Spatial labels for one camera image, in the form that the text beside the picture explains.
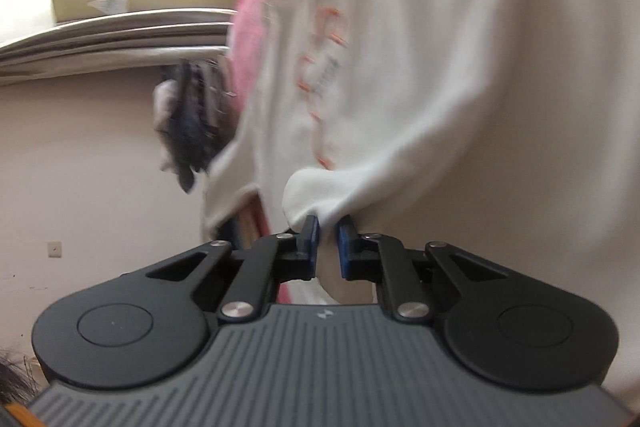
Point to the white wall socket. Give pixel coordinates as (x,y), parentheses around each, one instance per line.
(53,249)

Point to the cardboard box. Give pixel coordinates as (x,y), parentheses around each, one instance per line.
(150,2)

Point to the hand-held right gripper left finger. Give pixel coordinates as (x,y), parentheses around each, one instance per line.
(311,247)

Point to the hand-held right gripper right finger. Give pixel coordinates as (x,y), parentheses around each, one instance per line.
(345,252)

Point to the cream sweatshirt with orange print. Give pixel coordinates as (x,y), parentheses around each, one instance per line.
(425,57)

